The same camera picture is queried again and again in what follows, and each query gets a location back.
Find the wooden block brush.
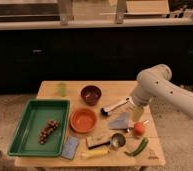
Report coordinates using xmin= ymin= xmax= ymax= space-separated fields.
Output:
xmin=86 ymin=135 xmax=110 ymax=149

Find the red tomato toy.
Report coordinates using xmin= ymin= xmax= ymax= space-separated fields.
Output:
xmin=133 ymin=122 xmax=145 ymax=136

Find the brown grape bunch toy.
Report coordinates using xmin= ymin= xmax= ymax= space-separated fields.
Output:
xmin=38 ymin=120 xmax=59 ymax=144

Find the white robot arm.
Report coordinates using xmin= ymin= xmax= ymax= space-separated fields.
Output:
xmin=130 ymin=64 xmax=193 ymax=119

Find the wooden table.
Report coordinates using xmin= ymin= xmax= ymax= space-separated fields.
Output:
xmin=13 ymin=80 xmax=167 ymax=171

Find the metal measuring cup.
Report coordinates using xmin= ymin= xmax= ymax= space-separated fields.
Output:
xmin=110 ymin=133 xmax=126 ymax=149

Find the dark maroon bowl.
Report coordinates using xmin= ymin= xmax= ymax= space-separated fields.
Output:
xmin=81 ymin=85 xmax=102 ymax=106

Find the yellow corn toy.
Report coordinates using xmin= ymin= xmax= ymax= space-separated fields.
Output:
xmin=81 ymin=149 xmax=110 ymax=159

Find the blue sponge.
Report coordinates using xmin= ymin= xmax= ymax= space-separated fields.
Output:
xmin=61 ymin=136 xmax=79 ymax=160

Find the green plastic tray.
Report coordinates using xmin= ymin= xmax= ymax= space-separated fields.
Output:
xmin=7 ymin=99 xmax=70 ymax=157

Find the light green cup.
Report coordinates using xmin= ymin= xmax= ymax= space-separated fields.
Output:
xmin=56 ymin=82 xmax=67 ymax=97

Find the orange red bowl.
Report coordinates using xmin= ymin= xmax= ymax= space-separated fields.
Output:
xmin=70 ymin=108 xmax=97 ymax=134

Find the grey folded cloth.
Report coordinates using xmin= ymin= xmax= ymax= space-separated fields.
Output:
xmin=108 ymin=112 xmax=131 ymax=130

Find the green chili pepper toy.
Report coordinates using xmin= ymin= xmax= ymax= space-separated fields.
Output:
xmin=125 ymin=138 xmax=149 ymax=157

